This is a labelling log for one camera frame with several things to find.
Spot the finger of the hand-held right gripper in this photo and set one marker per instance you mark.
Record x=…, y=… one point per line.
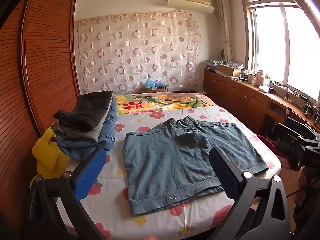
x=283, y=136
x=296, y=126

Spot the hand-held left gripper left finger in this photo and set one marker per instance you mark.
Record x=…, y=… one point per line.
x=87, y=176

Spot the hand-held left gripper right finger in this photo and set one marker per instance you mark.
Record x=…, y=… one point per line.
x=225, y=177

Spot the blue-grey denim shorts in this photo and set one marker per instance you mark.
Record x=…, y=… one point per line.
x=170, y=160

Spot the black folded pants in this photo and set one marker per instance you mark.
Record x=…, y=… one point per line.
x=85, y=115

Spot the person's right hand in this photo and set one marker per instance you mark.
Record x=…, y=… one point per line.
x=305, y=180

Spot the bed with strawberry print sheet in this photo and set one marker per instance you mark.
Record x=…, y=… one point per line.
x=117, y=180

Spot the yellow cloth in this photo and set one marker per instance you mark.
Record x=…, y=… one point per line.
x=50, y=155

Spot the grey folded garment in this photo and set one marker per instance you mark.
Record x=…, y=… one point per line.
x=96, y=132

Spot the stack of folded clothes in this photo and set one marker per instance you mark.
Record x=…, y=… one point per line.
x=105, y=135

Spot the long wooden cabinet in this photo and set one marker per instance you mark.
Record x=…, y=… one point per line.
x=240, y=97

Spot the pink bottle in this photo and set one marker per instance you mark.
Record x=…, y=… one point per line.
x=260, y=78

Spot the white container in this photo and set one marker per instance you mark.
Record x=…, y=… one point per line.
x=251, y=78

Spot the wooden framed window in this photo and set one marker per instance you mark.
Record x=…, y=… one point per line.
x=282, y=42

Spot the open cardboard box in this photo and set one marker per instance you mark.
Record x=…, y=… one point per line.
x=228, y=70

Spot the yellow floral blanket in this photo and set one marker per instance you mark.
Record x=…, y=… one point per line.
x=155, y=103

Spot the stack of magazines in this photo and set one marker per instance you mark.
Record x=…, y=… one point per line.
x=214, y=64

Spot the small printed carton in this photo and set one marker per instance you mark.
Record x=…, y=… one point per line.
x=156, y=89

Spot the pale window curtain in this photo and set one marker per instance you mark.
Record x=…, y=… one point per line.
x=225, y=25

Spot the circle patterned wall cloth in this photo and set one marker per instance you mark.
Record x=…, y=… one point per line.
x=130, y=55

